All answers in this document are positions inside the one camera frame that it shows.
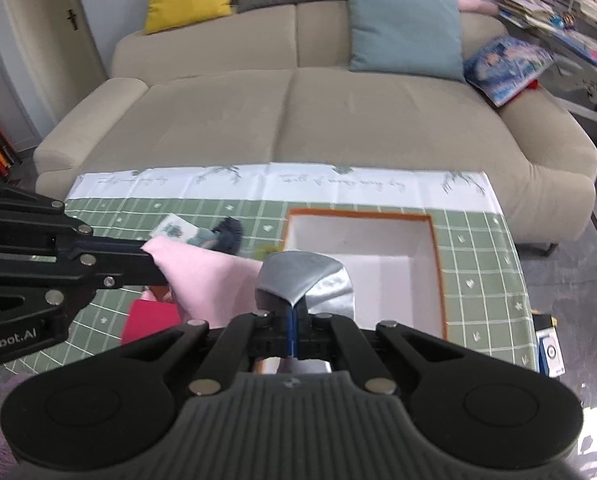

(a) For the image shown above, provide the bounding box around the red cloth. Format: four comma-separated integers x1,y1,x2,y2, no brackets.
121,287,182,346

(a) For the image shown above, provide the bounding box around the light pink cloth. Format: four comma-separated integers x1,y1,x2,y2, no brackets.
143,236,263,331

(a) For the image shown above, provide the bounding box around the cream door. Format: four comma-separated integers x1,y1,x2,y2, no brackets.
0,0,109,151

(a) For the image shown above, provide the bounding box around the white paper tag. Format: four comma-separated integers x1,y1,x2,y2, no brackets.
151,213,199,241

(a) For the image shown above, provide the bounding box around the green checked tablecloth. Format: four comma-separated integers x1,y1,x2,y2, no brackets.
1,162,539,376

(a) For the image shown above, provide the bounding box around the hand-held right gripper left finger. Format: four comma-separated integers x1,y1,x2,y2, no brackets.
128,310,293,397

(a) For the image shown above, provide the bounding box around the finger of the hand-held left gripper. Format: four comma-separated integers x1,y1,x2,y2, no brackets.
0,178,156,267
0,256,172,311

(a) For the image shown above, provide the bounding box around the white box with orange rim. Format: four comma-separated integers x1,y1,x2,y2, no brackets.
281,207,449,341

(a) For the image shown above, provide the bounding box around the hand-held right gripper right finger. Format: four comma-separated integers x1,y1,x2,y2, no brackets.
293,311,466,397

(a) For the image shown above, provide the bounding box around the small cardboard package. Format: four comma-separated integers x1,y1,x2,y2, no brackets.
532,314,565,377

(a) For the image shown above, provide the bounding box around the grey cluttered desk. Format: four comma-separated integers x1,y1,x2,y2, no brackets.
495,0,597,131

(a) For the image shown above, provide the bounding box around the pile of books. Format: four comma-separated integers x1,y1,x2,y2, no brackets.
498,0,597,76

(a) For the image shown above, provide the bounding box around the silver grey cloth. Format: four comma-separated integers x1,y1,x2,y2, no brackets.
255,251,355,320

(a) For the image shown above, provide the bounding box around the teal cushion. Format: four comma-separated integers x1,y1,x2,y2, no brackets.
347,0,465,82

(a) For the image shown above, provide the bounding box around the blue printed cushion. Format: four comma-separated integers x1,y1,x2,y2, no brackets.
463,35,555,107

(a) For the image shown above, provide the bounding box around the beige sofa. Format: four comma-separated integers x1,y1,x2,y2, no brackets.
32,0,597,256

